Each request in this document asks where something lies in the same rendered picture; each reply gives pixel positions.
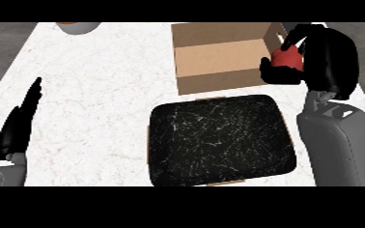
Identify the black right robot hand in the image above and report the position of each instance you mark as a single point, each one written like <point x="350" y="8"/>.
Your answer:
<point x="333" y="61"/>

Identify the red bell pepper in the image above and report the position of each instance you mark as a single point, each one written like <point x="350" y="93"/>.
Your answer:
<point x="289" y="59"/>

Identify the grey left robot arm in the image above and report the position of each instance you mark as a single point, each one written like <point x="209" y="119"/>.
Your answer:
<point x="13" y="170"/>

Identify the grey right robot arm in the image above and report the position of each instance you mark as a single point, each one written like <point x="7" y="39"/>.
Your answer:
<point x="333" y="145"/>

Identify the brown cardboard box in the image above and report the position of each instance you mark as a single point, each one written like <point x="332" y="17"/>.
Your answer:
<point x="219" y="58"/>

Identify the black marble tray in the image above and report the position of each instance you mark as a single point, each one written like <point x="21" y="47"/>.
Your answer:
<point x="219" y="140"/>

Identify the grey bowl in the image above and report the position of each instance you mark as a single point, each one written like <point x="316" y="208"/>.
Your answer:
<point x="79" y="27"/>

